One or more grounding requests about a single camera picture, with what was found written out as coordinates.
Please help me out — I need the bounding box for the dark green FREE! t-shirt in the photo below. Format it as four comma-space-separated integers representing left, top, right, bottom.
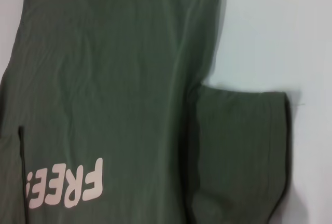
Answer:
0, 0, 293, 224

